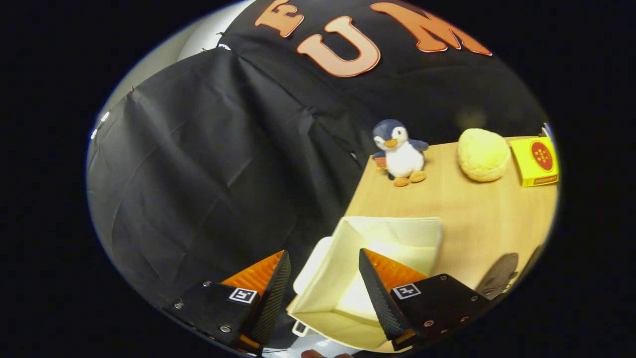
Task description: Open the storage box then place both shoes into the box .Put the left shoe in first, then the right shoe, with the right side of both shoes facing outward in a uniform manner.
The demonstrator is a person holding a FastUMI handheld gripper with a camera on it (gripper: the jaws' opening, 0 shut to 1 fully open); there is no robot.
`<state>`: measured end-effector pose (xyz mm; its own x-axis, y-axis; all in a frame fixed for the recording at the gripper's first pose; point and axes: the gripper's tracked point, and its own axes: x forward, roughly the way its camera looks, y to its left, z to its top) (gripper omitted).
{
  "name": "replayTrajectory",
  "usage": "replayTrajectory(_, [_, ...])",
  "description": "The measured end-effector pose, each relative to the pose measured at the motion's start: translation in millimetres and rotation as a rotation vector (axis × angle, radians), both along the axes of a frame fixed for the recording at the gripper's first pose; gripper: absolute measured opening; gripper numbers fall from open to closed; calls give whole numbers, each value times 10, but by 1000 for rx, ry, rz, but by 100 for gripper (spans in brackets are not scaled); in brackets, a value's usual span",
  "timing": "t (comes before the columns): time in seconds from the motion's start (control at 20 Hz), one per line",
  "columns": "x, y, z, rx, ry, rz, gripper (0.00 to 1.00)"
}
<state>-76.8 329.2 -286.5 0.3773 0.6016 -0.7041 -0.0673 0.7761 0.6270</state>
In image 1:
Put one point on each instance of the yellow book with red circle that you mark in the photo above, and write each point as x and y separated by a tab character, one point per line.
526	164

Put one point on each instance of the penguin plush toy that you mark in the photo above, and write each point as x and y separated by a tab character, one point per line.
402	156

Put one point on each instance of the cream fabric storage box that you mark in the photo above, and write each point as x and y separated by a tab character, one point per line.
392	236

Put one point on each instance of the yellow round plush cushion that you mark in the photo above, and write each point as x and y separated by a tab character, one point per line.
483	155

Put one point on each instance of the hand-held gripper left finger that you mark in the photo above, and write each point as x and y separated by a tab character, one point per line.
273	298

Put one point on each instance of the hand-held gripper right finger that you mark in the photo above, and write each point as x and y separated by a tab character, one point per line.
380	298

